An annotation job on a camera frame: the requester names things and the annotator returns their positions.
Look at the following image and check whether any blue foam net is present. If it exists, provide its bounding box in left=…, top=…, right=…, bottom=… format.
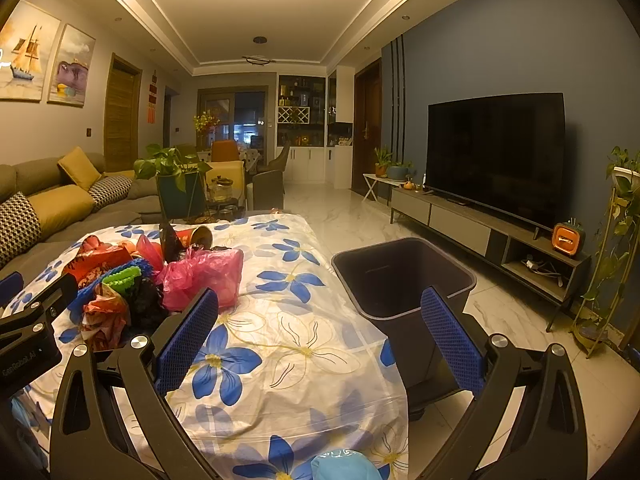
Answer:
left=67, top=257, right=153, bottom=326

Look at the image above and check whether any red snack bag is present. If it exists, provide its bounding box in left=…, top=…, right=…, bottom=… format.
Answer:
left=63, top=235, right=131, bottom=288

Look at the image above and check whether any green foam net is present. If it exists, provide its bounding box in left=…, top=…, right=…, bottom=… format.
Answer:
left=102, top=266, right=142, bottom=295

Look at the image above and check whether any pink plastic bag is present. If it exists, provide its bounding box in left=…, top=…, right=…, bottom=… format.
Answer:
left=136, top=235, right=244, bottom=312

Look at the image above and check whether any red gold paper cup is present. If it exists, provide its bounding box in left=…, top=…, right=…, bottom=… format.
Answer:
left=176, top=224, right=213, bottom=249

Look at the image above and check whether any black plastic bag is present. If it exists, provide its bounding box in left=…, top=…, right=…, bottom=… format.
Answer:
left=160, top=219, right=184, bottom=263

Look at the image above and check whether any dark grey trash bin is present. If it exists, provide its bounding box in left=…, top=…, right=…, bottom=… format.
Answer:
left=332, top=237, right=477, bottom=420

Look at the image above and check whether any houndstooth cushion near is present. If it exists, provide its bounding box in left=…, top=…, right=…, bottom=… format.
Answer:
left=0, top=192, right=41, bottom=266

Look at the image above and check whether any houndstooth cushion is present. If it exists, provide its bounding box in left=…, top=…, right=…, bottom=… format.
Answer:
left=0, top=192, right=41, bottom=266
left=88, top=176, right=132, bottom=212

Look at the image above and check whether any yellow long cushion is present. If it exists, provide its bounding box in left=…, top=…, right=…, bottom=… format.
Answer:
left=28, top=184, right=93, bottom=240

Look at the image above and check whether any grey tv cabinet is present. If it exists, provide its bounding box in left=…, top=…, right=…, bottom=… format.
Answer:
left=390, top=188, right=590, bottom=332

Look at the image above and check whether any houndstooth cushion far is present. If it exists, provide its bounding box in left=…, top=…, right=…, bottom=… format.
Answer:
left=88, top=176, right=132, bottom=212

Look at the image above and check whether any grey sectional sofa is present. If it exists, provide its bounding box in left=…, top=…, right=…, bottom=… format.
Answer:
left=1, top=153, right=160, bottom=282

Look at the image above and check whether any yellow square cushion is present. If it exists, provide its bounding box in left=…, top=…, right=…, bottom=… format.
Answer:
left=58, top=146, right=102, bottom=191

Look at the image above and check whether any orange retro radio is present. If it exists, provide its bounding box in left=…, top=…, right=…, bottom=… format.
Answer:
left=551, top=218, right=585, bottom=258

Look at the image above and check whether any floral blue white tablecloth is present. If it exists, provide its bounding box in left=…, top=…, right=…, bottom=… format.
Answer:
left=3, top=212, right=410, bottom=480

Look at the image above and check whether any gold plant stand with vine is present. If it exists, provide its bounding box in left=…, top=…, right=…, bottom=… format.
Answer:
left=570, top=146, right=639, bottom=356

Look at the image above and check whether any potted plant teal pot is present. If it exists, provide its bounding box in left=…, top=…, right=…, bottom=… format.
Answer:
left=134, top=144, right=209, bottom=220

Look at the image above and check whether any glass teapot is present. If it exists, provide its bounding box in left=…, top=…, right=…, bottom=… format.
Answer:
left=210, top=176, right=233, bottom=203

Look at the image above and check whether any wooden door left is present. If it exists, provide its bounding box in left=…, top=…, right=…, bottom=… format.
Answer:
left=103, top=53, right=142, bottom=172

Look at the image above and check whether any grey armchair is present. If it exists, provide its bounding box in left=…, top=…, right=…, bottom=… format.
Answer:
left=246, top=170, right=284, bottom=211

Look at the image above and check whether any purple landscape painting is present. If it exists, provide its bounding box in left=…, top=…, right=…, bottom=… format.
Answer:
left=48, top=24, right=96, bottom=107

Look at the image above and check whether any large black television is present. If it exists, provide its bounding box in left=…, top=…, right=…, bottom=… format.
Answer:
left=425, top=92, right=566, bottom=228

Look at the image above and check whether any sailboat painting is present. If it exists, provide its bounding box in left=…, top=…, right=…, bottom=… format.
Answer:
left=0, top=0, right=61, bottom=102

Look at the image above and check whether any white folding side table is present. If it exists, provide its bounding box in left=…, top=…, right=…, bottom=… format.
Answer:
left=362, top=174, right=405, bottom=203

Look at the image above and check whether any display cabinet with shelves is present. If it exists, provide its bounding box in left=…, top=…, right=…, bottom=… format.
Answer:
left=276, top=70, right=354, bottom=190

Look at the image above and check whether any dark wooden door right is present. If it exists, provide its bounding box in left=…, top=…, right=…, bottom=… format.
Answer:
left=352, top=60, right=382, bottom=195

